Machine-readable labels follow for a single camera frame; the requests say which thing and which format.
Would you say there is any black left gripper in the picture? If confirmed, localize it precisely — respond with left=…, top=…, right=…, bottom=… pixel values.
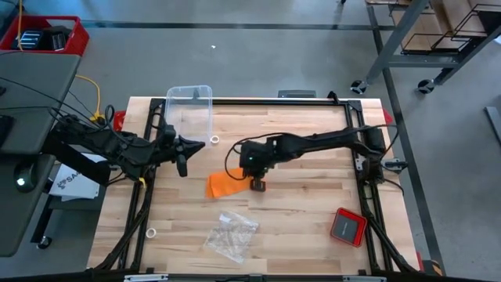
left=156, top=124, right=207, bottom=177

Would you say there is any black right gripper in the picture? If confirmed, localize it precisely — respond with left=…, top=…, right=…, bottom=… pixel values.
left=238, top=139, right=277, bottom=193

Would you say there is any orange elastic bandage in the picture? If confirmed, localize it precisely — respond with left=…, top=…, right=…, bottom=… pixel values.
left=205, top=167, right=255, bottom=200

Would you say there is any clear plastic bag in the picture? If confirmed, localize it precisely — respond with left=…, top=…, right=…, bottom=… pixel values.
left=203, top=210, right=260, bottom=264

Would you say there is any clear plastic bin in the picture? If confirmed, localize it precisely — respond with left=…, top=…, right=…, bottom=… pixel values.
left=164, top=85, right=214, bottom=150

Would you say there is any red black square case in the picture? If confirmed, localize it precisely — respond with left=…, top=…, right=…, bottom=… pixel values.
left=330, top=207, right=369, bottom=248

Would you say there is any white printed paper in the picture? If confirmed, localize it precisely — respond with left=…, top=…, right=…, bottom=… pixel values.
left=49, top=154, right=106, bottom=203

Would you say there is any red plastic crate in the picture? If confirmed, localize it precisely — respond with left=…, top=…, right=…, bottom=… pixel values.
left=0, top=15, right=90, bottom=56

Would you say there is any black round lit device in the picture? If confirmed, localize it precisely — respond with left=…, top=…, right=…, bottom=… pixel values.
left=13, top=162, right=38, bottom=193

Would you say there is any grey desk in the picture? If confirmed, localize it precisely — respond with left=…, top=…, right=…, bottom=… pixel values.
left=0, top=50, right=82, bottom=259

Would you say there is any black electronic device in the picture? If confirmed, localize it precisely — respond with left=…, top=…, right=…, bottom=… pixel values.
left=11, top=30, right=43, bottom=51
left=41, top=26, right=72, bottom=52

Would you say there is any grey cart with wooden top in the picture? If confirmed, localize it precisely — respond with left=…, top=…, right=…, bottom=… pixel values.
left=350, top=0, right=501, bottom=95

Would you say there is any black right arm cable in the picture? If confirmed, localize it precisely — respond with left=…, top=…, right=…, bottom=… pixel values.
left=224, top=132, right=285, bottom=182

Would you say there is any grey bracket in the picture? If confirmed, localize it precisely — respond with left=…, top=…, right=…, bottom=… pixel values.
left=277, top=89, right=317, bottom=99

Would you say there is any yellow cable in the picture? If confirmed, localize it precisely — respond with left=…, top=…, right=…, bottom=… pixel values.
left=16, top=0, right=106, bottom=122

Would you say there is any silver bracket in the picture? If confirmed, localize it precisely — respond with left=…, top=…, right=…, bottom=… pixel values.
left=124, top=273, right=169, bottom=282
left=343, top=275, right=387, bottom=282

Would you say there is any black wire rack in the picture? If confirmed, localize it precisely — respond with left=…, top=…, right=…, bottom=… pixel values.
left=401, top=3, right=501, bottom=54

